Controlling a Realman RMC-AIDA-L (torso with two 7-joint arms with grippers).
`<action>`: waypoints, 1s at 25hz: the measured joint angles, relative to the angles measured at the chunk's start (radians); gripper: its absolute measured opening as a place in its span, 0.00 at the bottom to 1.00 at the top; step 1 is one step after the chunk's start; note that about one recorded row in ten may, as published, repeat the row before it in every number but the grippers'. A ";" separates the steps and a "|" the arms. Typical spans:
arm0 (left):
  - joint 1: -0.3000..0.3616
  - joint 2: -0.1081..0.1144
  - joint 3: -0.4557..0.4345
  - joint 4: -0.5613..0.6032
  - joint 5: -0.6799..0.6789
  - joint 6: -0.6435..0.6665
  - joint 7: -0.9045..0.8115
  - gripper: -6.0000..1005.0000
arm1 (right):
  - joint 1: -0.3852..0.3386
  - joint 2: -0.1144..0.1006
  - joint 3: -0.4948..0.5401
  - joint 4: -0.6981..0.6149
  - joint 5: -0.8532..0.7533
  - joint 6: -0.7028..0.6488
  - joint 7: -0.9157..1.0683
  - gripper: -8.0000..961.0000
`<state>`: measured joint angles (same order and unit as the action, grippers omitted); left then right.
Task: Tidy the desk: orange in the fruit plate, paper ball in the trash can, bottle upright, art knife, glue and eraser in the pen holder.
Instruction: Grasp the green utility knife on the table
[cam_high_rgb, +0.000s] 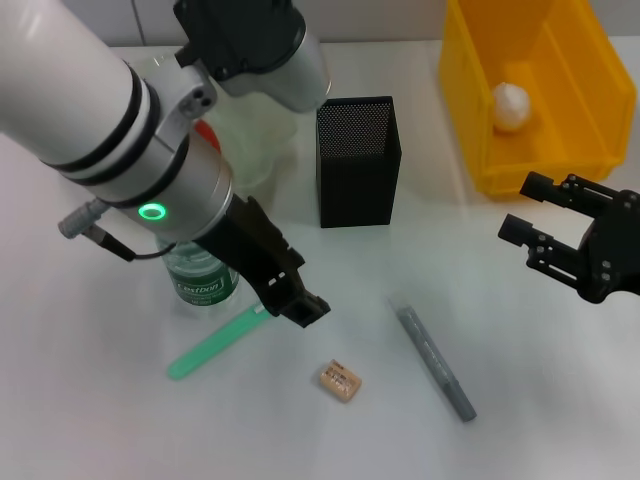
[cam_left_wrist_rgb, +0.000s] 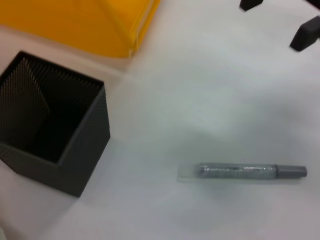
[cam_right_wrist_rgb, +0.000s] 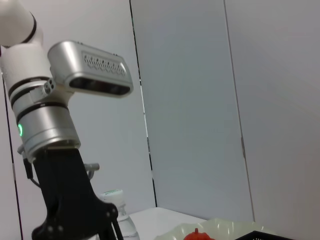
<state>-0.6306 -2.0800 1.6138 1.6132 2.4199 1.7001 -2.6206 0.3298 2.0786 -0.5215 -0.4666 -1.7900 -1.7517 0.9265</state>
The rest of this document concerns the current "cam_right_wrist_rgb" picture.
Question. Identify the clear green-label water bottle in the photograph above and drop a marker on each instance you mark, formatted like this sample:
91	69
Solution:
125	222

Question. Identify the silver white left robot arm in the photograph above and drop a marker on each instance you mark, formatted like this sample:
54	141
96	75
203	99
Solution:
27	75

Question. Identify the black mesh pen holder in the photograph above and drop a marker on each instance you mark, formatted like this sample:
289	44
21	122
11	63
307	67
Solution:
262	236

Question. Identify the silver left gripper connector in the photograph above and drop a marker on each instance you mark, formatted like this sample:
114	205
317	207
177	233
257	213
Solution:
92	167

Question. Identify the green glass fruit plate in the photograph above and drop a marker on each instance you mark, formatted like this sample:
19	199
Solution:
225	226

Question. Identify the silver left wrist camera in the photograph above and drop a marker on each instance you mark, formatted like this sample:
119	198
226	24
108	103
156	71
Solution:
87	67

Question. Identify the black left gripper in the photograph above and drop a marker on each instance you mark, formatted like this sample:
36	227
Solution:
67	195

